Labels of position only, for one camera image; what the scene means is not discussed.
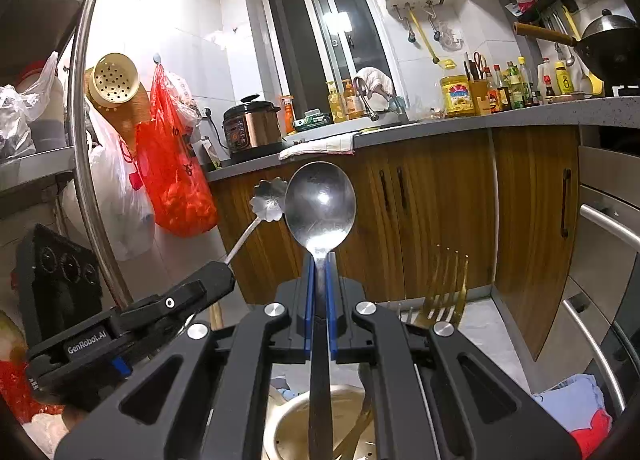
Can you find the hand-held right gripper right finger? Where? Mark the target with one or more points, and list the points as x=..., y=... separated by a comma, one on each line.
x=331, y=310

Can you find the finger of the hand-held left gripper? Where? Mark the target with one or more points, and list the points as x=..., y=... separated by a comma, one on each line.
x=185, y=297

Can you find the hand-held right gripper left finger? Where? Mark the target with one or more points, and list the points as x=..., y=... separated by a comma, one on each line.
x=309, y=310

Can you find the large silver spoon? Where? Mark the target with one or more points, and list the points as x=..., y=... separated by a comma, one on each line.
x=320, y=210

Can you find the gold fork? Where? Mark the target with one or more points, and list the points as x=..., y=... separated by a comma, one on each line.
x=445, y=300

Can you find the white floral ceramic utensil holder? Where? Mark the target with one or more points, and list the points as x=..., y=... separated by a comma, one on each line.
x=290, y=425

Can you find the silver flower-shaped spoon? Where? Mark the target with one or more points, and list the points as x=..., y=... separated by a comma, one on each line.
x=267, y=200

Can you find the white plastic bag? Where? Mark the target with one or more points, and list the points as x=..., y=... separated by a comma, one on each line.
x=120, y=210

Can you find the bulging red plastic bag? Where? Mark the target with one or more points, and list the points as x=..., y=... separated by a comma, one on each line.
x=20, y=390

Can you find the hanging red plastic bag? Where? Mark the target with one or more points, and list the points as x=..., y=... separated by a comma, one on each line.
x=172, y=179

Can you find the stainless steel shelf rack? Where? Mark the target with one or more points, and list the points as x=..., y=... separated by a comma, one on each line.
x=82, y=139

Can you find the wooden base cabinet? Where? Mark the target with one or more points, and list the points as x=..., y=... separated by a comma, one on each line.
x=450, y=210

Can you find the white dish towel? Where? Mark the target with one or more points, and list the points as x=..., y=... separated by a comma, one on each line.
x=315, y=145

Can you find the copper electric rice cooker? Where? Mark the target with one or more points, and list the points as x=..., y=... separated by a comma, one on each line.
x=250, y=129

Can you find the clear plastic bag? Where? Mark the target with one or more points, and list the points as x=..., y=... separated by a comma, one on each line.
x=20, y=114

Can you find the green box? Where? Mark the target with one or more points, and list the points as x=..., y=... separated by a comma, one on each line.
x=312, y=120

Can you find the yellow dish soap bottle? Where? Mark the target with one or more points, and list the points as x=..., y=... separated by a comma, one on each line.
x=336, y=107

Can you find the chrome faucet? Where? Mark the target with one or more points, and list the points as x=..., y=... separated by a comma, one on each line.
x=370, y=104

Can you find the amber liquid bottle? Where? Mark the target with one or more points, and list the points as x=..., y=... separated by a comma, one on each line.
x=354, y=102

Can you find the yellow plastic colander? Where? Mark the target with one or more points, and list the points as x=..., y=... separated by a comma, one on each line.
x=115, y=79

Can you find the grey kitchen countertop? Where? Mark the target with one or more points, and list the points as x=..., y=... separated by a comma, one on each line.
x=450, y=127

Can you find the white rag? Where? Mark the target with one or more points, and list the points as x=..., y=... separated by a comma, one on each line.
x=375, y=77

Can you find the large yellow oil jug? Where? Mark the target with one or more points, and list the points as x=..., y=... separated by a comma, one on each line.
x=457, y=97

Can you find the yellow knife holder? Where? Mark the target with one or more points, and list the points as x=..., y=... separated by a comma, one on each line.
x=480, y=94

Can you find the stainless steel built-in oven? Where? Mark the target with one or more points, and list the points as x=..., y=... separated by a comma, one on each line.
x=610, y=250

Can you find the row of condiment bottles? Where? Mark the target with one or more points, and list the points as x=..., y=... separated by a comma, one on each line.
x=520, y=89

